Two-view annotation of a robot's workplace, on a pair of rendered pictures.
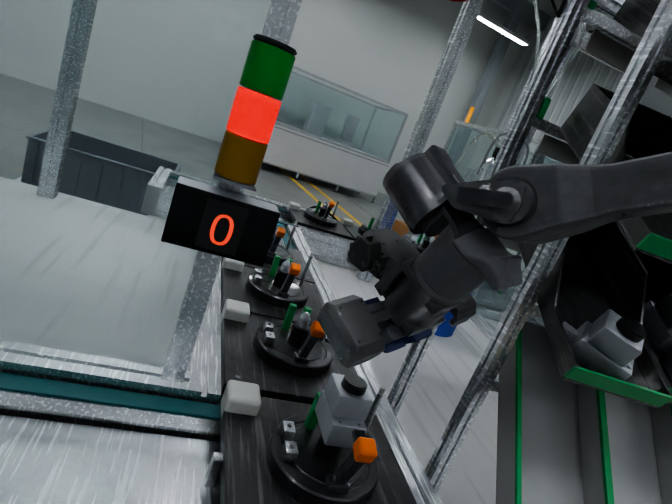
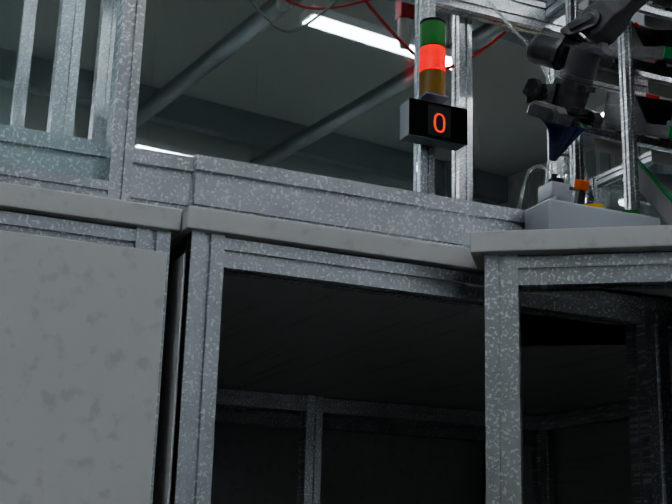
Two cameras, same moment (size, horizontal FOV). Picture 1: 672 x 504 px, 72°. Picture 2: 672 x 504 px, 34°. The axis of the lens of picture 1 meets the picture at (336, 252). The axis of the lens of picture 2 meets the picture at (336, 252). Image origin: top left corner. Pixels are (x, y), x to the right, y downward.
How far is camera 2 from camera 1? 1.72 m
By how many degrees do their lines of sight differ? 30
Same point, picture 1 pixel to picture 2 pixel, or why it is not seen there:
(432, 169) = (549, 35)
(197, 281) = (424, 174)
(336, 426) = (558, 195)
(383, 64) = not seen: hidden behind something
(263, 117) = (442, 56)
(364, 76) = not seen: hidden behind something
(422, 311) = (576, 94)
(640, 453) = not seen: outside the picture
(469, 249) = (584, 47)
